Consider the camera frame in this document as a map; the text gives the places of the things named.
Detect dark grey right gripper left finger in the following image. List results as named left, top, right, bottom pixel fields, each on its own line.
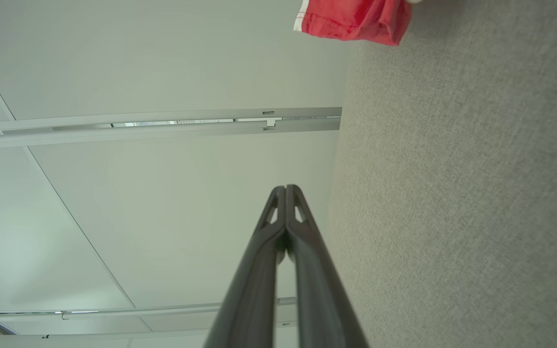
left=203, top=186, right=289, bottom=348

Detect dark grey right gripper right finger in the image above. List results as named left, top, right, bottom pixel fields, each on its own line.
left=285, top=183, right=370, bottom=348

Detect red shorts with white stripe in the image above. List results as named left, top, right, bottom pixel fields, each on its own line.
left=293, top=0, right=413, bottom=47

